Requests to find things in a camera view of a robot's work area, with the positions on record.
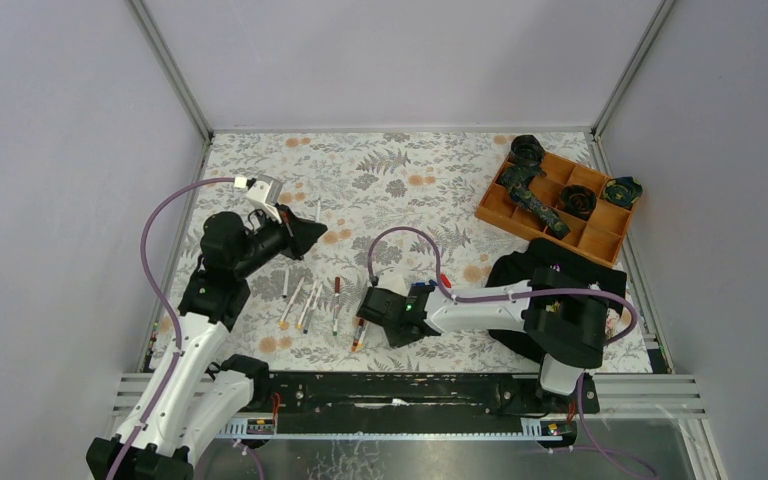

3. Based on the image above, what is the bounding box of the red pen cap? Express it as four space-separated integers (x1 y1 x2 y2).
439 273 452 289

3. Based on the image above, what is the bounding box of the white pen yellow end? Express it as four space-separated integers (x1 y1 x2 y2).
296 279 319 330

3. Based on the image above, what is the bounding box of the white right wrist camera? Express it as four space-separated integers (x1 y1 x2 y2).
378 271 410 296

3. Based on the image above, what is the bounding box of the black floral cloth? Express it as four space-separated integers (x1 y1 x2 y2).
485 238 627 362

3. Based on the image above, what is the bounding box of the white slotted cable duct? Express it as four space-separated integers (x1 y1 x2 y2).
216 417 564 443

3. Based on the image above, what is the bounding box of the white pen brown cap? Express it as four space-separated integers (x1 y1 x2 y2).
331 276 342 337

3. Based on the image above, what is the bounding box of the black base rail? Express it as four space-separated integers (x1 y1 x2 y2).
243 372 600 431

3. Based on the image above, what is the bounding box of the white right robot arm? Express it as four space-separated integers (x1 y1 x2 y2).
357 267 616 396

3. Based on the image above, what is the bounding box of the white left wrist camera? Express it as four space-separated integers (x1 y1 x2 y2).
233 176 283 211

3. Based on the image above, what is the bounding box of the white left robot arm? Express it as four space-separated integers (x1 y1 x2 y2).
86 205 328 479

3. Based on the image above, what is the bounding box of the clear pen orange end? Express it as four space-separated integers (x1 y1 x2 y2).
351 319 365 352

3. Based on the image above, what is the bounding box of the dark rolled fabric flower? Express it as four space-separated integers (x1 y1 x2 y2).
508 135 545 167

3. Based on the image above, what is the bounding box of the white pen orange end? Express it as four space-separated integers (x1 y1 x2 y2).
279 278 305 329

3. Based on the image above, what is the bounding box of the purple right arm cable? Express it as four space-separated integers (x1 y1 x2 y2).
366 226 660 480

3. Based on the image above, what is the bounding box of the white pen blue end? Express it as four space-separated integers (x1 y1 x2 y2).
302 283 323 334

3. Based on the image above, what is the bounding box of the floral patterned table mat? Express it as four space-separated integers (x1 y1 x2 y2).
140 131 654 374

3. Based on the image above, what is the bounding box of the dark patterned fabric roll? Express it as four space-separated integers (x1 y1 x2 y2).
498 164 571 239

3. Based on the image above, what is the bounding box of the dark green rolled flower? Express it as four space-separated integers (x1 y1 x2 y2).
600 176 644 211

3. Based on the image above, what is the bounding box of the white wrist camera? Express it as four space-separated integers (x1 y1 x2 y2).
378 271 410 296
233 176 283 211

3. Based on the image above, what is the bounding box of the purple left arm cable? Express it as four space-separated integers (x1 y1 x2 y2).
104 176 253 480

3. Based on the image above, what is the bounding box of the white pen black cap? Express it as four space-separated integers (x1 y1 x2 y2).
354 321 369 350

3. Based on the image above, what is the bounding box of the wooden compartment tray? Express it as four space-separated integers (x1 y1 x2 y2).
475 153 635 267

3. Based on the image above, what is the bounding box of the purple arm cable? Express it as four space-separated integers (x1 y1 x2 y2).
366 226 660 480
104 176 253 480

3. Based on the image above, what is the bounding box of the dark rolled flower in tray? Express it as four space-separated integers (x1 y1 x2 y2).
559 185 597 221

